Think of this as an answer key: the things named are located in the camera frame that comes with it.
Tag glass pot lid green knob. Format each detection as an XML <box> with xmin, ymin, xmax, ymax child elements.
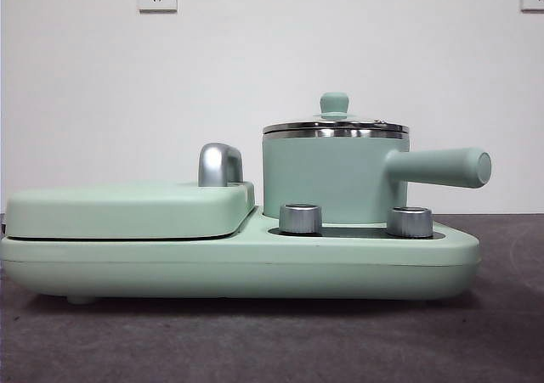
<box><xmin>260</xmin><ymin>92</ymin><xmax>411</xmax><ymax>139</ymax></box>

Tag silver control knob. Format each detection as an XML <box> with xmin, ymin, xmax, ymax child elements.
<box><xmin>386</xmin><ymin>206</ymin><xmax>434</xmax><ymax>238</ymax></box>
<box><xmin>278</xmin><ymin>203</ymin><xmax>323</xmax><ymax>234</ymax></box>

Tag mint green breakfast machine base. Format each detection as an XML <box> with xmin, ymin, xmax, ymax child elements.
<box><xmin>0</xmin><ymin>206</ymin><xmax>481</xmax><ymax>306</ymax></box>

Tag mint green griddle lid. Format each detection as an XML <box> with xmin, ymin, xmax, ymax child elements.
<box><xmin>4</xmin><ymin>143</ymin><xmax>257</xmax><ymax>240</ymax></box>

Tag mint green pot with handle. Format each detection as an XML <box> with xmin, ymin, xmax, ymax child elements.
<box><xmin>260</xmin><ymin>128</ymin><xmax>493</xmax><ymax>227</ymax></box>

